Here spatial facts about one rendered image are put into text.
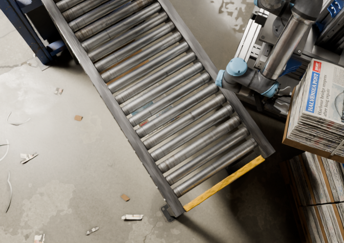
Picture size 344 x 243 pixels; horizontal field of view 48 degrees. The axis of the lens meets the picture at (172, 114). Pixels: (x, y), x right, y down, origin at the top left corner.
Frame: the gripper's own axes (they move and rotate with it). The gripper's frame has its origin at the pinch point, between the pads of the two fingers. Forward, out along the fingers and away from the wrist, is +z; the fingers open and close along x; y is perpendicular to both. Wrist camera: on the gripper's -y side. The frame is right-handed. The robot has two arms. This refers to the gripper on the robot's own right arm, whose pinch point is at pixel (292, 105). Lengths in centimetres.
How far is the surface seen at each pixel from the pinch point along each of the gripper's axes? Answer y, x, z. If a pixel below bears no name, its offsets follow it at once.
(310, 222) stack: -78, -11, 46
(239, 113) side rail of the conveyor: -16.8, 0.0, -19.2
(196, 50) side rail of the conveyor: -9, 23, -48
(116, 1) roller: -6, 34, -95
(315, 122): 20.3, -22.4, 1.8
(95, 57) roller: -17, 5, -94
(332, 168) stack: -24.7, -7.6, 31.2
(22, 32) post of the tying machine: -43, 27, -148
